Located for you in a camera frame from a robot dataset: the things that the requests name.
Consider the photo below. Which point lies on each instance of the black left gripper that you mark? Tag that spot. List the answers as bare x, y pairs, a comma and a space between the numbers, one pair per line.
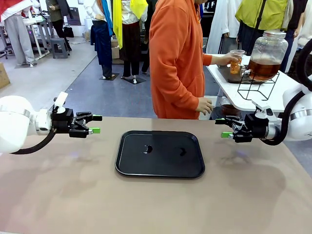
62, 122

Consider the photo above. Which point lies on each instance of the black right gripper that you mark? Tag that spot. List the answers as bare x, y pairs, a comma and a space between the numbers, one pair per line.
256, 126

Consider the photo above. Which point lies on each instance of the clear plastic cup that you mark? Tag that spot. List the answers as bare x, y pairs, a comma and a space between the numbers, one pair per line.
236, 68

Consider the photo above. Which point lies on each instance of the person's left forearm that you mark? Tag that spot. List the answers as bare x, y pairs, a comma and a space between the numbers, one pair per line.
207, 59

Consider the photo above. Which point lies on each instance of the person's right forearm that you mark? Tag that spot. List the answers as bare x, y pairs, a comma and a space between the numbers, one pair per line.
190, 97

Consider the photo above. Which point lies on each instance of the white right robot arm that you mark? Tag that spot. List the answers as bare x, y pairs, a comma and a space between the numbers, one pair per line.
299, 126

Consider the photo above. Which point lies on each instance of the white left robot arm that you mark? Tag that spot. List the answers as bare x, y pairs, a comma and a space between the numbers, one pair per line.
12, 122

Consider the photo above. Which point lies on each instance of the brown tea drink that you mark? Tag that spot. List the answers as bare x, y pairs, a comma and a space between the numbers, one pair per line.
263, 70

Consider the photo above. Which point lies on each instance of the glass drink dispenser jar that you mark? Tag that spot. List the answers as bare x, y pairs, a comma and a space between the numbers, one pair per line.
268, 48

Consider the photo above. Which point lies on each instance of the person's right hand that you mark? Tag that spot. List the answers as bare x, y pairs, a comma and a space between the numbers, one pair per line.
204, 106

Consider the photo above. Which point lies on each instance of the person's left hand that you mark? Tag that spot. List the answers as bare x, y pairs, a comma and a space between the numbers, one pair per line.
229, 59

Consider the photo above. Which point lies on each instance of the bucket with brown liquid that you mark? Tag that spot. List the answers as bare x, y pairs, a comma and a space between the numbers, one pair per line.
229, 109

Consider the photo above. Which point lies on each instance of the white side table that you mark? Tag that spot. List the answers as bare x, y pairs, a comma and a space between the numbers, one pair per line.
234, 95

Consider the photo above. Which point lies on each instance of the black plastic tray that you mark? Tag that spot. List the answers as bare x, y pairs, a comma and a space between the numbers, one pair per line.
231, 78
158, 161

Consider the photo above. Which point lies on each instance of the ice cubes pile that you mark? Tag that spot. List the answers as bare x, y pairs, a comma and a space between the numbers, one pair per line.
236, 69

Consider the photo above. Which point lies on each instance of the brown cardboard box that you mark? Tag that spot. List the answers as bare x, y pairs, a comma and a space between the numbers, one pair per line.
115, 51
4, 76

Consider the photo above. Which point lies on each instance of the mannequin with blue skirt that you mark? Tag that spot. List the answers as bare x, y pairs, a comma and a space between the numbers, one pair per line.
103, 44

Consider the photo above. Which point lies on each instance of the grey step stool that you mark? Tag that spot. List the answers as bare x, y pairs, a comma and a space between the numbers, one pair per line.
59, 48

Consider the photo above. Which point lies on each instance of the mannequin in black outfit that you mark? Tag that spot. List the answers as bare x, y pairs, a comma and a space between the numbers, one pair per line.
147, 48

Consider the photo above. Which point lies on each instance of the mannequin with yellow scarf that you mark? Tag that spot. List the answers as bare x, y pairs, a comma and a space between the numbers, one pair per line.
130, 36

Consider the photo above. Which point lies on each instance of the person in orange hoodie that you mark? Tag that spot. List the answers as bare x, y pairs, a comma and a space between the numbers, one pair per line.
170, 48

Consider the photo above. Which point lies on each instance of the black handbag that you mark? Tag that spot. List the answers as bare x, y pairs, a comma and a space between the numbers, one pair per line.
68, 31

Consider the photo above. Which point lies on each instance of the white metal rack table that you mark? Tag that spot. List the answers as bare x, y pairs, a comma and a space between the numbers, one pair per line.
39, 29

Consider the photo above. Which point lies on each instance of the figure in grey trousers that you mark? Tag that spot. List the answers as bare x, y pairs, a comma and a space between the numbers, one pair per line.
17, 36

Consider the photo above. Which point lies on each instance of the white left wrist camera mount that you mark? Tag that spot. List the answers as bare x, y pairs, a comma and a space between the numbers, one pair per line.
61, 100

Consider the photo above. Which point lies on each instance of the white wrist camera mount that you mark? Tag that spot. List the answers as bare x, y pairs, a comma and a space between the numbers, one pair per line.
262, 108
61, 100

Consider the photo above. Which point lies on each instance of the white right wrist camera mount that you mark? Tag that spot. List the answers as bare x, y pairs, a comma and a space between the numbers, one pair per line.
262, 108

